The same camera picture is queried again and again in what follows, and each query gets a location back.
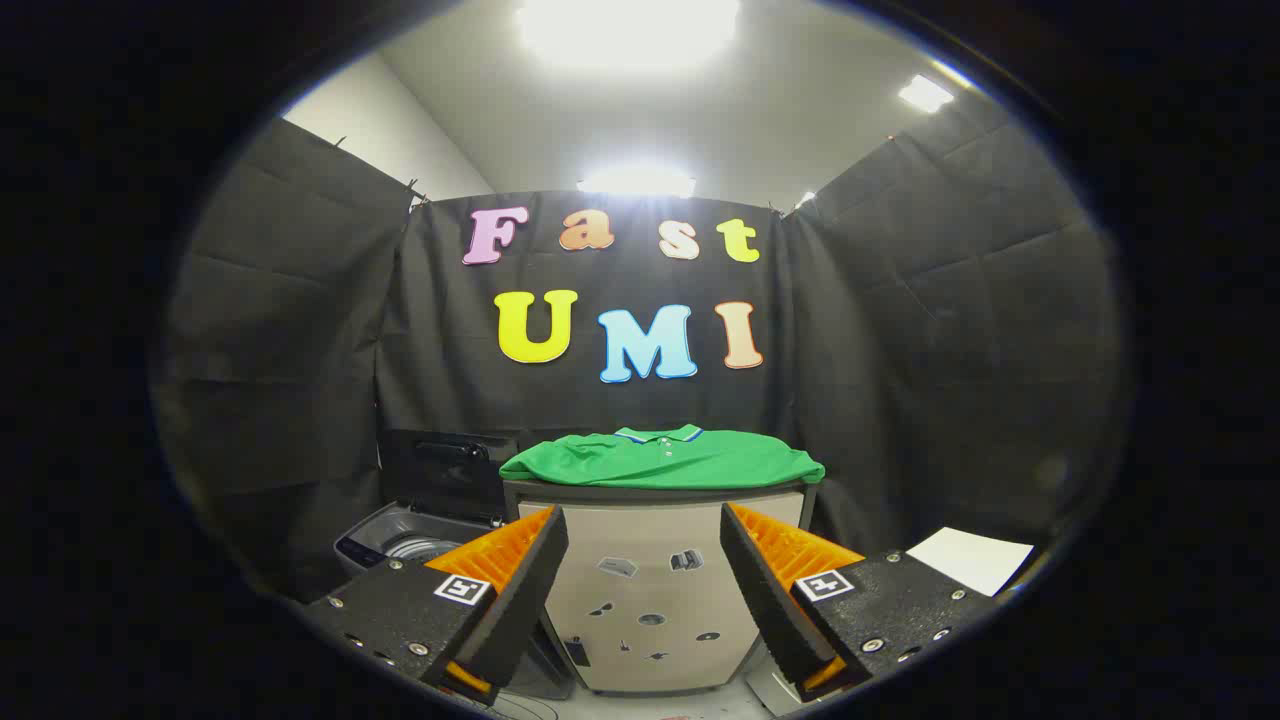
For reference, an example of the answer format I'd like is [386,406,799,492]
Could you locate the white flat sheet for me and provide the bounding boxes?
[905,527,1035,598]

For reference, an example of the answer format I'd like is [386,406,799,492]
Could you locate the round ceiling light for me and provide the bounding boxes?
[577,165,698,199]

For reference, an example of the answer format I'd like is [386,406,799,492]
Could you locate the grey washing machine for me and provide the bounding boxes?
[333,502,576,701]

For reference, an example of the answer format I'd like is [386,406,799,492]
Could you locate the large ceiling light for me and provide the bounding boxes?
[515,0,741,63]

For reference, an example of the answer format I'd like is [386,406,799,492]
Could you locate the beige cabinet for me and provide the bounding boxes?
[503,478,819,696]

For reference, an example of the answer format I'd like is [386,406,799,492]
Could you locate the rectangular ceiling light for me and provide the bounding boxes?
[897,75,956,113]

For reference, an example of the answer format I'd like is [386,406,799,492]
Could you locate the green polo shirt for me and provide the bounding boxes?
[498,424,827,491]

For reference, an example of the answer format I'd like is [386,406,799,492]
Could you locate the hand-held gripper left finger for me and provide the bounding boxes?
[305,505,571,706]

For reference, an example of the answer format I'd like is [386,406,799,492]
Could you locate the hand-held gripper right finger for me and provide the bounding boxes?
[720,502,1001,701]

